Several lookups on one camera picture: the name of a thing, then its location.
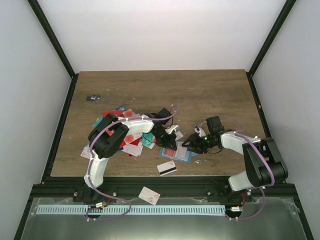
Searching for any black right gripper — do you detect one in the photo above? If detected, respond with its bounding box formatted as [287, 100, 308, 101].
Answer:
[182, 132, 217, 155]

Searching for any red white circle card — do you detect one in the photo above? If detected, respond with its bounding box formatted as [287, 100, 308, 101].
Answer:
[162, 148, 175, 157]

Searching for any blue card holder wallet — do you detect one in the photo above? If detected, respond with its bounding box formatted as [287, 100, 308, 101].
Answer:
[159, 141, 192, 163]

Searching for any white floral card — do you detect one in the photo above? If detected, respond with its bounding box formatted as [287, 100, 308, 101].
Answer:
[138, 186, 161, 206]
[174, 131, 184, 141]
[175, 141, 188, 159]

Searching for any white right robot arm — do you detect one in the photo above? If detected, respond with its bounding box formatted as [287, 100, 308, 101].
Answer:
[160, 116, 289, 202]

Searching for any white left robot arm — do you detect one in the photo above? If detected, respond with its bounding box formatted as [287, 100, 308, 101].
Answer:
[84, 104, 179, 202]

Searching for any white striped card on table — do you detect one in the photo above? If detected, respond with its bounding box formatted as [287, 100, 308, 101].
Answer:
[157, 160, 177, 176]

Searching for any black VIP card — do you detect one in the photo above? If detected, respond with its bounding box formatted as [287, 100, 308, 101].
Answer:
[86, 94, 101, 102]

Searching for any light blue slotted strip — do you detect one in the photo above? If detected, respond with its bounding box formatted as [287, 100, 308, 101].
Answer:
[36, 204, 226, 216]

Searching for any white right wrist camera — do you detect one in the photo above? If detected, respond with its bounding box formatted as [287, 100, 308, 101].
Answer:
[194, 125, 206, 137]

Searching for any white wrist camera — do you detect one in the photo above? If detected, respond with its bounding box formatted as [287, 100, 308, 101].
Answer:
[194, 125, 206, 137]
[165, 125, 180, 135]

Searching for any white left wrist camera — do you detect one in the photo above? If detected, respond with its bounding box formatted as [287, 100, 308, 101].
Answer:
[165, 125, 180, 135]

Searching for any white floral card on rail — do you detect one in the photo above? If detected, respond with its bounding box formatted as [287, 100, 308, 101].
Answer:
[138, 186, 161, 206]

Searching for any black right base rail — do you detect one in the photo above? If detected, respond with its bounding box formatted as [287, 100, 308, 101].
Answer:
[245, 72, 272, 138]

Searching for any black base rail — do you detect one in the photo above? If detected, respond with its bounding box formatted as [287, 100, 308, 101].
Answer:
[245, 72, 272, 138]
[40, 73, 79, 185]

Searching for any black front mounting rail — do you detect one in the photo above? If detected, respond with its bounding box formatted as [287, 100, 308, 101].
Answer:
[32, 175, 296, 203]

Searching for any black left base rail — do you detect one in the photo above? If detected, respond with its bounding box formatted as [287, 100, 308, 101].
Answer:
[40, 73, 79, 185]

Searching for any black right frame post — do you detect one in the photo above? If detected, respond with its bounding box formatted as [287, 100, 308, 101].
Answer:
[247, 0, 296, 77]

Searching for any black frame post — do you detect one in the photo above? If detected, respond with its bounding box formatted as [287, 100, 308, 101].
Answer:
[247, 0, 296, 77]
[27, 0, 76, 79]

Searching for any black left frame post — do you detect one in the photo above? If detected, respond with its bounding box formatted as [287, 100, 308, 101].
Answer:
[27, 0, 76, 79]

